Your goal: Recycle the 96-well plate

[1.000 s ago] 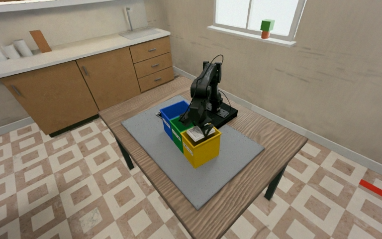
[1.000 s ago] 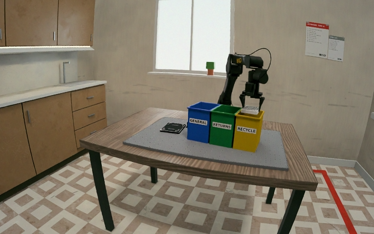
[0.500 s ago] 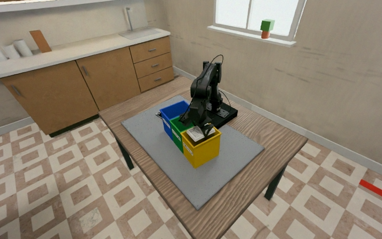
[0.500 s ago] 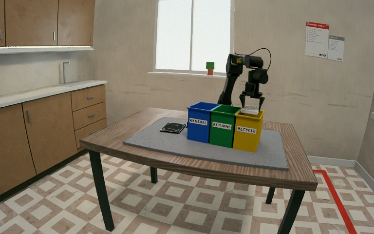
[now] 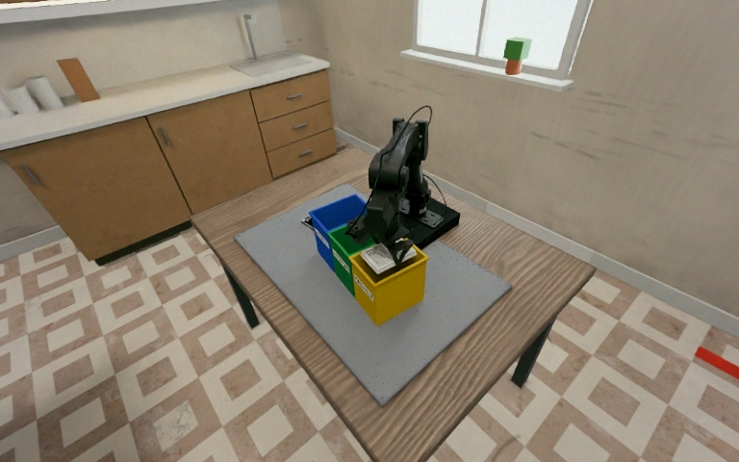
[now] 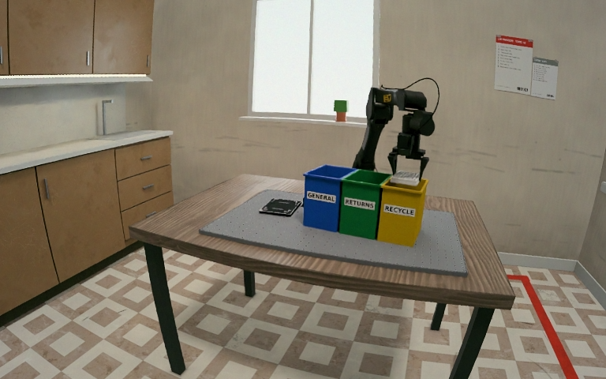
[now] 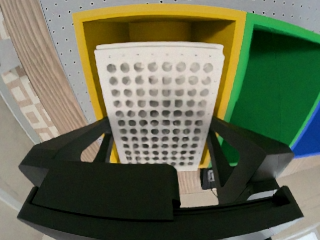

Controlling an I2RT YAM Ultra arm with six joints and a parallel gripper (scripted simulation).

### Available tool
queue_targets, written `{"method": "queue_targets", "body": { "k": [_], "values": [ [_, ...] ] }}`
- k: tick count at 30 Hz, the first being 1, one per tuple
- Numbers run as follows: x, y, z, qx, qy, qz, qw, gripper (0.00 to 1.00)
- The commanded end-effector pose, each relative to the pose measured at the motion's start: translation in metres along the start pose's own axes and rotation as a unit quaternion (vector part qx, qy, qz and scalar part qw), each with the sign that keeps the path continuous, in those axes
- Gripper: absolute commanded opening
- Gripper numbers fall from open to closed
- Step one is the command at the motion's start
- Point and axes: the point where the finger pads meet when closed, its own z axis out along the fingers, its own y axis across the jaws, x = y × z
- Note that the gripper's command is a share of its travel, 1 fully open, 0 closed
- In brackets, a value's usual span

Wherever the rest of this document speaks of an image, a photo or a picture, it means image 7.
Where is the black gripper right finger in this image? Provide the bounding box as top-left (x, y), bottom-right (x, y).
top-left (206, 115), bottom-right (295, 204)

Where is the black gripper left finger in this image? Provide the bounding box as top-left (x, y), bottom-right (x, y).
top-left (27, 116), bottom-right (114, 163)

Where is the blue bin with label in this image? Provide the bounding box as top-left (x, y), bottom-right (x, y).
top-left (291, 101), bottom-right (320, 159)

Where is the green bin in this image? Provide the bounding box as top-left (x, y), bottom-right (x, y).
top-left (223, 12), bottom-right (320, 148)

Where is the white well plate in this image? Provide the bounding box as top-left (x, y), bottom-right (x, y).
top-left (94, 42), bottom-right (224, 171)

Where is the yellow open bin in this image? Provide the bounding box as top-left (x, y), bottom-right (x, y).
top-left (72, 4), bottom-right (247, 121)

